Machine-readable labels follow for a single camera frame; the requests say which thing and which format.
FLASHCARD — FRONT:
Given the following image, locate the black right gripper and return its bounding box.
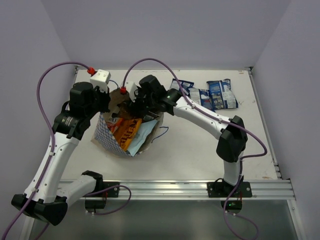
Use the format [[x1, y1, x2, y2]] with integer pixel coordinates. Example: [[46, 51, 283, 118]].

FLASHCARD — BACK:
[[125, 89, 157, 118]]

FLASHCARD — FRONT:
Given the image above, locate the blue white snack packet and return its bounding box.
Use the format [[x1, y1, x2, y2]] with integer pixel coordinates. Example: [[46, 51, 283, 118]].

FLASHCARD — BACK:
[[170, 78, 195, 97]]

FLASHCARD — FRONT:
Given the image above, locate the checkered blue paper bag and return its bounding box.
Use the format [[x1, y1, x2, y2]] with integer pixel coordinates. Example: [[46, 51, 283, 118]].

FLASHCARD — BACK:
[[91, 89, 164, 157]]

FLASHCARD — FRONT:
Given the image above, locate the orange snack packet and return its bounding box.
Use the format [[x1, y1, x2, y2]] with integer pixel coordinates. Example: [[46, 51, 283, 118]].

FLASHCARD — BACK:
[[113, 118, 142, 151]]

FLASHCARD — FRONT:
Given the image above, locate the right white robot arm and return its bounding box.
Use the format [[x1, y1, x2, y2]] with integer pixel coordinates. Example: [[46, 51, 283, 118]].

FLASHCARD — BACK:
[[124, 75, 248, 197]]

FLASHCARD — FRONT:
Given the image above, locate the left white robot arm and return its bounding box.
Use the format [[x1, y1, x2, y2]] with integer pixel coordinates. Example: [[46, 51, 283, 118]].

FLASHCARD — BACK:
[[11, 82, 111, 226]]

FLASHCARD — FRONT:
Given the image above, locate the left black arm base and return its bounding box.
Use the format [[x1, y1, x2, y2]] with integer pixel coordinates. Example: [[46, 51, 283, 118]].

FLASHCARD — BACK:
[[84, 181, 120, 212]]

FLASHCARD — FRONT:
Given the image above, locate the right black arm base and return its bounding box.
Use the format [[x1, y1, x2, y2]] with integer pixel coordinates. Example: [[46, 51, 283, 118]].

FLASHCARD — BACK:
[[206, 178, 253, 214]]

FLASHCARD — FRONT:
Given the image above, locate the light blue snack packet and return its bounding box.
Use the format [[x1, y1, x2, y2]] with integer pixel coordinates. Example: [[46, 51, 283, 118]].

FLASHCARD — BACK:
[[127, 119, 158, 157]]

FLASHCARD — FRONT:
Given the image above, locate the small orange white packet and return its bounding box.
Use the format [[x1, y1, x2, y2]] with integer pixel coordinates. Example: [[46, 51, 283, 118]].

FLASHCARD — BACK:
[[105, 117, 124, 133]]

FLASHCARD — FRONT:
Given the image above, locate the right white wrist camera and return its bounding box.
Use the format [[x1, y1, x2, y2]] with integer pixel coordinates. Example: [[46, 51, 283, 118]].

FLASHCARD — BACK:
[[120, 81, 138, 102]]

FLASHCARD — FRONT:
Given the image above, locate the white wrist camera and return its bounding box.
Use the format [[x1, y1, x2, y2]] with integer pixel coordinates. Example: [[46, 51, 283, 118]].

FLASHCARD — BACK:
[[120, 81, 138, 102], [89, 69, 111, 91]]

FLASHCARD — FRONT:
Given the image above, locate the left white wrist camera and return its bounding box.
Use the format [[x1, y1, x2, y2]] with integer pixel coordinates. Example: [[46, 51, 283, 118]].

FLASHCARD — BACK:
[[89, 69, 111, 91]]

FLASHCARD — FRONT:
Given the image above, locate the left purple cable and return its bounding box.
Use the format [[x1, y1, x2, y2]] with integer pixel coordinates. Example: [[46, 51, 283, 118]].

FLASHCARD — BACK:
[[0, 61, 95, 240]]

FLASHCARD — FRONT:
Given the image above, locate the aluminium front rail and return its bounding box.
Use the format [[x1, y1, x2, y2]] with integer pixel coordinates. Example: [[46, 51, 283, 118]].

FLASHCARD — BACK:
[[103, 180, 296, 201]]

